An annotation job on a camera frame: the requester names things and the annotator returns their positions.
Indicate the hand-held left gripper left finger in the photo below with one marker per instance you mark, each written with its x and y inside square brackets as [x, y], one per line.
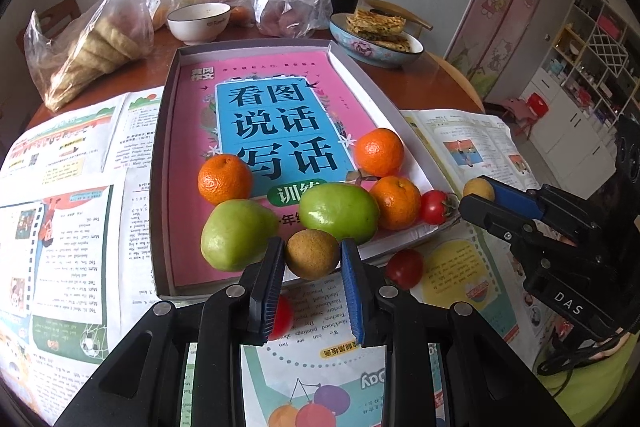
[267, 294]

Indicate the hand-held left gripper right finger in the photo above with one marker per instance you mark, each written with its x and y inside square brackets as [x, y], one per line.
[352, 299]

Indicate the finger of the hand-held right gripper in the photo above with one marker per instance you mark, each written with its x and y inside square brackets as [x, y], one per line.
[487, 217]
[515, 202]

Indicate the brown longan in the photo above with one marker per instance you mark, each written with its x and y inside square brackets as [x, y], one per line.
[477, 188]
[310, 254]

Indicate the red cherry tomato with stem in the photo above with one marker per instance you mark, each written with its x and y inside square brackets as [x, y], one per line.
[436, 207]

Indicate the green jujube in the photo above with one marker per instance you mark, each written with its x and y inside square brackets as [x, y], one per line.
[235, 234]
[340, 212]

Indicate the orange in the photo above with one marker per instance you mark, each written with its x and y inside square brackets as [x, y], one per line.
[225, 179]
[380, 152]
[395, 202]

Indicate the grey cardboard box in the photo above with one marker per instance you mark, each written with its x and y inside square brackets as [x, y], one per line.
[159, 207]

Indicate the printed newspaper sheet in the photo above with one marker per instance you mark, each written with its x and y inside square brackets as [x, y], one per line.
[75, 142]
[450, 132]
[320, 372]
[75, 267]

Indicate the small pink chair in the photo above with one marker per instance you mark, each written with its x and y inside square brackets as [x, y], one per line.
[530, 107]

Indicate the yellow-green clothing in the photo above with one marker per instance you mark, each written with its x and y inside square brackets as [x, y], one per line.
[600, 392]

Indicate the wooden chair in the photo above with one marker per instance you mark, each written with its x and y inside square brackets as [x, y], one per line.
[462, 82]
[417, 21]
[60, 14]

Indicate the white shelf cabinet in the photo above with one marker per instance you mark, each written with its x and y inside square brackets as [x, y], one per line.
[590, 72]

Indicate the pink and blue book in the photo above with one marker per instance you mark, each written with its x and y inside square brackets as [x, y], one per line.
[185, 167]

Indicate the floral ceramic bowl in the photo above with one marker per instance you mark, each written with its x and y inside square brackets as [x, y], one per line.
[370, 54]

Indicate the fried pancakes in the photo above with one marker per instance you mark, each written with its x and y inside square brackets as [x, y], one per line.
[375, 24]

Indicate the white ceramic bowl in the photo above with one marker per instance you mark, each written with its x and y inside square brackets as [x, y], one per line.
[197, 24]

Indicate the fried dough twists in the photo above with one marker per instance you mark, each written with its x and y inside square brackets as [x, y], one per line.
[95, 57]

